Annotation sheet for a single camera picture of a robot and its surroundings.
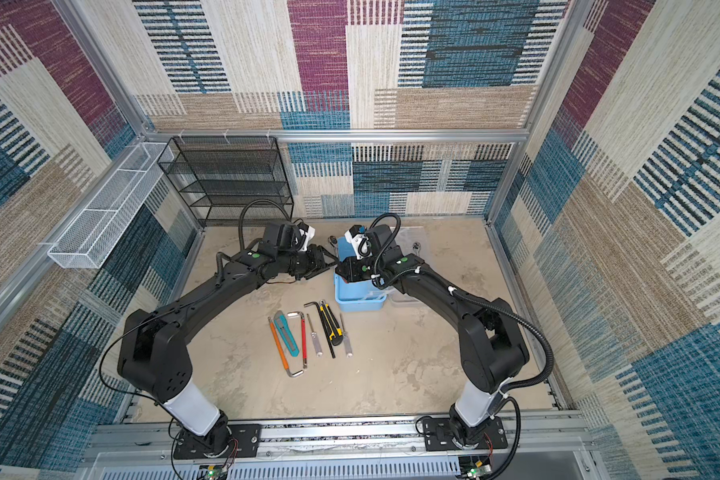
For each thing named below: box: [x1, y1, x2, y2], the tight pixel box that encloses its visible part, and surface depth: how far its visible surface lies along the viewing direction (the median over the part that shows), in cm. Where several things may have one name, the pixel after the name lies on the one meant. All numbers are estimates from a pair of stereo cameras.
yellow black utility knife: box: [319, 300, 343, 346], surface depth 93 cm
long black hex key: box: [304, 301, 336, 359], surface depth 93 cm
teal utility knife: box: [274, 310, 300, 357], surface depth 91 cm
